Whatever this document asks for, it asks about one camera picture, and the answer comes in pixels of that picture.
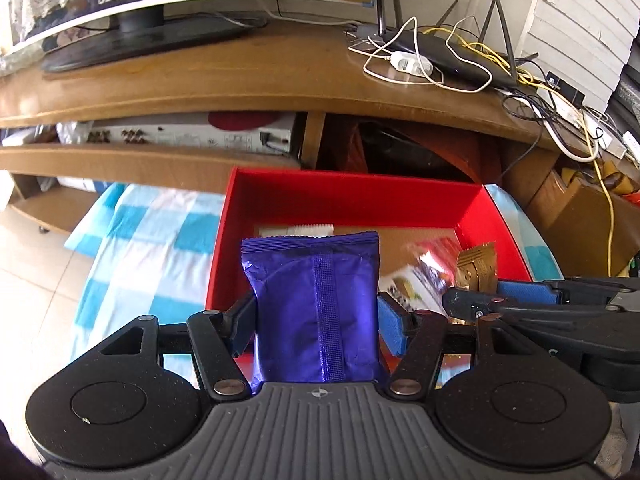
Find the black router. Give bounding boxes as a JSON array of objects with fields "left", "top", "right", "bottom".
[{"left": 345, "top": 0, "right": 538, "bottom": 91}]

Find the purple foil snack packet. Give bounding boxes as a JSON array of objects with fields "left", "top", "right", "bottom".
[{"left": 241, "top": 231, "right": 388, "bottom": 393}]

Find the dark red lid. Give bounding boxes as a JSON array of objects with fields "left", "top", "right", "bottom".
[{"left": 207, "top": 112, "right": 272, "bottom": 132}]

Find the long white power strip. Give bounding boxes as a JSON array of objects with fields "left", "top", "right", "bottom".
[{"left": 550, "top": 95, "right": 603, "bottom": 137}]

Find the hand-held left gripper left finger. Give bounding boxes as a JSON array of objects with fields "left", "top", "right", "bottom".
[{"left": 97, "top": 291, "right": 257, "bottom": 402}]

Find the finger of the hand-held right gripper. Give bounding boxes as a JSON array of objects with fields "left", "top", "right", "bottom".
[
  {"left": 441, "top": 286, "right": 616, "bottom": 333},
  {"left": 496, "top": 275, "right": 640, "bottom": 307}
]

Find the black power adapter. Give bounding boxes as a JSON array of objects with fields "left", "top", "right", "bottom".
[{"left": 545, "top": 72, "right": 586, "bottom": 106}]

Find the blue white checked tablecloth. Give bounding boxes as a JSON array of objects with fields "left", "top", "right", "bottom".
[{"left": 64, "top": 182, "right": 568, "bottom": 376}]

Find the wooden television cabinet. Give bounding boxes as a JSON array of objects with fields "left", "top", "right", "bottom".
[{"left": 0, "top": 20, "right": 640, "bottom": 261}]

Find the stack of white boards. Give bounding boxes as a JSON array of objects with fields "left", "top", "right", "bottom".
[{"left": 515, "top": 0, "right": 640, "bottom": 111}]

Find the yellow cable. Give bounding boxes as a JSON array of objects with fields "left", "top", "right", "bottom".
[{"left": 450, "top": 0, "right": 621, "bottom": 275}]

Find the silver audio receiver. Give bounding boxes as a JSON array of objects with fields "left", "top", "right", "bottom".
[{"left": 57, "top": 112, "right": 296, "bottom": 154}]

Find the white charger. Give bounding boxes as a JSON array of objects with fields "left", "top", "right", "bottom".
[{"left": 389, "top": 51, "right": 433, "bottom": 76}]

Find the short white power strip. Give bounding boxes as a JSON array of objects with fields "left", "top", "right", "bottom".
[{"left": 590, "top": 120, "right": 632, "bottom": 159}]

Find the gold snack packet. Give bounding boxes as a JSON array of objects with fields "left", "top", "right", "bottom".
[{"left": 456, "top": 241, "right": 498, "bottom": 292}]

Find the red cardboard box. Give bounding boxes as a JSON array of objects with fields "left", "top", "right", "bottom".
[{"left": 205, "top": 166, "right": 533, "bottom": 386}]

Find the white box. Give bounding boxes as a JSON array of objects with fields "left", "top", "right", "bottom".
[{"left": 55, "top": 176, "right": 108, "bottom": 192}]

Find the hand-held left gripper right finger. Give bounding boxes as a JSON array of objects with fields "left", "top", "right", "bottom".
[{"left": 376, "top": 292, "right": 543, "bottom": 402}]

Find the white charger cable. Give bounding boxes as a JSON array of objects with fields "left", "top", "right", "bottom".
[{"left": 362, "top": 16, "right": 493, "bottom": 93}]

